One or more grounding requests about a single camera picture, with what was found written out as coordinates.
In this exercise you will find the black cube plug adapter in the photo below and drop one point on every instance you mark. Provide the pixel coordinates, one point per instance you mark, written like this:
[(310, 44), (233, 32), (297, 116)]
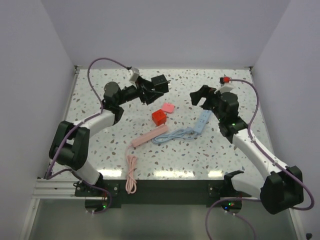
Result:
[(160, 83)]

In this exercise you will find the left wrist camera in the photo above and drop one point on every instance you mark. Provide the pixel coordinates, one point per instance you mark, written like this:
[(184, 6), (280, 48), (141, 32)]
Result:
[(134, 73)]

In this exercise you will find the pink power strip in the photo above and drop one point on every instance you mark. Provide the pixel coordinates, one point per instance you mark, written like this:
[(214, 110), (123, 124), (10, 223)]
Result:
[(149, 135)]

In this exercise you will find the red cube plug adapter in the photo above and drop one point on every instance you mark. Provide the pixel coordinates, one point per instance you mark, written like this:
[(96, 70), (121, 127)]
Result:
[(159, 117)]

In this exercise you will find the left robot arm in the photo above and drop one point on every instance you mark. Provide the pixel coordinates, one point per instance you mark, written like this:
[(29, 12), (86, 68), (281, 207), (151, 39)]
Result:
[(70, 146)]

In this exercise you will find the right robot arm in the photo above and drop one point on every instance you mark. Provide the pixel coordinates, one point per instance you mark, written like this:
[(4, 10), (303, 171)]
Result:
[(282, 187)]

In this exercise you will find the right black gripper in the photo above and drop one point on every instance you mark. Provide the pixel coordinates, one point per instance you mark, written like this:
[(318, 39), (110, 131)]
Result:
[(205, 91)]

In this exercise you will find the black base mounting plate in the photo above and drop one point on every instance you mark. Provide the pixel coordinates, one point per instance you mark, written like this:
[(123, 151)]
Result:
[(156, 192)]

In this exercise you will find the pink flat plug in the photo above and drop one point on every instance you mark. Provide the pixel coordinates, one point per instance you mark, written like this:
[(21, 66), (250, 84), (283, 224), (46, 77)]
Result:
[(168, 108)]

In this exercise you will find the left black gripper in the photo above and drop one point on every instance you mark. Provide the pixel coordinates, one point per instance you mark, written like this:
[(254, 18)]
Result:
[(149, 96)]

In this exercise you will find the aluminium frame rail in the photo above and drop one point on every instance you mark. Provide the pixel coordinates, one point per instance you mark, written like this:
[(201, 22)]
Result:
[(54, 189)]

